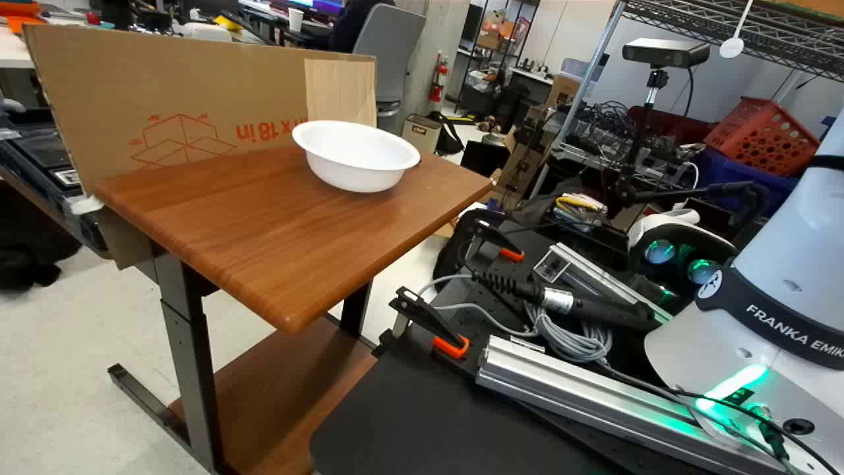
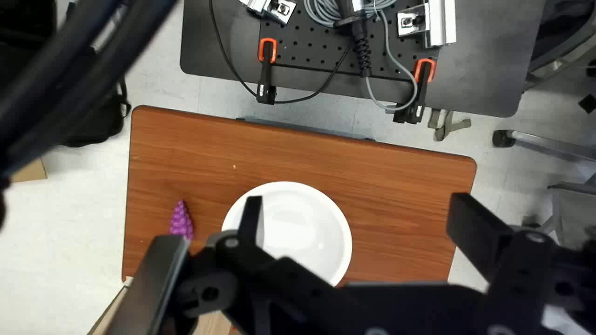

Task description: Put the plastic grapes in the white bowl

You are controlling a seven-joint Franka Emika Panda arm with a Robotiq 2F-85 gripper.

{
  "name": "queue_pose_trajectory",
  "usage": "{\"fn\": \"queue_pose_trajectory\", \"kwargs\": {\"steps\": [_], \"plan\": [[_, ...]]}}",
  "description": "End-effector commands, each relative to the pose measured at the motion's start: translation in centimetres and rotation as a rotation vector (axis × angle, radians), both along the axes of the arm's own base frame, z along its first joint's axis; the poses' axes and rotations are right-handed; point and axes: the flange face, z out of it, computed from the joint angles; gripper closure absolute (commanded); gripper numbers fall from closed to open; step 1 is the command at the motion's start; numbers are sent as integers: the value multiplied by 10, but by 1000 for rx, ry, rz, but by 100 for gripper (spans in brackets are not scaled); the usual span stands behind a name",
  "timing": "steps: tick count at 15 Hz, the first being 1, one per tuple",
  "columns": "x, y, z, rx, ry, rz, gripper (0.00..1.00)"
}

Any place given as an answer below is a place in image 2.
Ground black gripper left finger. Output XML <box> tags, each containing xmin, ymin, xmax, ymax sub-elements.
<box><xmin>203</xmin><ymin>194</ymin><xmax>341</xmax><ymax>313</ymax></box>

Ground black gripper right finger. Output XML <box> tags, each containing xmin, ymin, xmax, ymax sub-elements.
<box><xmin>447</xmin><ymin>192</ymin><xmax>560</xmax><ymax>294</ymax></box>

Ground purple plastic grapes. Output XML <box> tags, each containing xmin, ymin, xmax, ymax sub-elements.
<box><xmin>167</xmin><ymin>200</ymin><xmax>195</xmax><ymax>242</ymax></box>

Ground white bowl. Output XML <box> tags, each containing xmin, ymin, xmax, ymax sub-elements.
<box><xmin>220</xmin><ymin>181</ymin><xmax>354</xmax><ymax>289</ymax></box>

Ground black office chair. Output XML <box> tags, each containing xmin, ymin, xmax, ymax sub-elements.
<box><xmin>492</xmin><ymin>0</ymin><xmax>596</xmax><ymax>164</ymax></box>

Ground orange black bar clamp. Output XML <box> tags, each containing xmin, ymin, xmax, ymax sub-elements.
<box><xmin>255</xmin><ymin>36</ymin><xmax>279</xmax><ymax>106</ymax></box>
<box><xmin>391</xmin><ymin>56</ymin><xmax>437</xmax><ymax>125</ymax></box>

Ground dark grey mounting plate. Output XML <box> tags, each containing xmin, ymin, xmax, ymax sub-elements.
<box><xmin>179</xmin><ymin>0</ymin><xmax>547</xmax><ymax>119</ymax></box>

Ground black perforated breadboard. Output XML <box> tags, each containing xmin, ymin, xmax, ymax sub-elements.
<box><xmin>257</xmin><ymin>0</ymin><xmax>439</xmax><ymax>80</ymax></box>

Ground black bag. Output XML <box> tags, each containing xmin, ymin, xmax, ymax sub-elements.
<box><xmin>61</xmin><ymin>80</ymin><xmax>132</xmax><ymax>149</ymax></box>

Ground small brown cardboard scrap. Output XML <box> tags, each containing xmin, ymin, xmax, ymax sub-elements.
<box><xmin>7</xmin><ymin>157</ymin><xmax>48</xmax><ymax>185</ymax></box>

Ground grey metal foot bracket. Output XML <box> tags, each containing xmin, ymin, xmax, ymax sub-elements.
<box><xmin>426</xmin><ymin>108</ymin><xmax>473</xmax><ymax>144</ymax></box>

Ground thin black cable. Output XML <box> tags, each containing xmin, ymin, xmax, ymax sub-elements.
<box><xmin>207</xmin><ymin>0</ymin><xmax>356</xmax><ymax>106</ymax></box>

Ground black plug with cable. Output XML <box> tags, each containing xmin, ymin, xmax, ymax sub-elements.
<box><xmin>333</xmin><ymin>0</ymin><xmax>374</xmax><ymax>79</ymax></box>

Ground silver bracket with tag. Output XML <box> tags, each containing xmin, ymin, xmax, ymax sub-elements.
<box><xmin>240</xmin><ymin>0</ymin><xmax>298</xmax><ymax>26</ymax></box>
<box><xmin>397</xmin><ymin>8</ymin><xmax>430</xmax><ymax>38</ymax></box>

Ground silver aluminium extrusion rail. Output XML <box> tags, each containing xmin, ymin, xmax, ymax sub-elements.
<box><xmin>423</xmin><ymin>0</ymin><xmax>460</xmax><ymax>49</ymax></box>

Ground grey coiled cable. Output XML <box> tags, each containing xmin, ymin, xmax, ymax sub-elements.
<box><xmin>305</xmin><ymin>0</ymin><xmax>419</xmax><ymax>114</ymax></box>

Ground thick black robot hose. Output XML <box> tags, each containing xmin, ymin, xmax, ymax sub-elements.
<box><xmin>0</xmin><ymin>0</ymin><xmax>182</xmax><ymax>183</ymax></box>

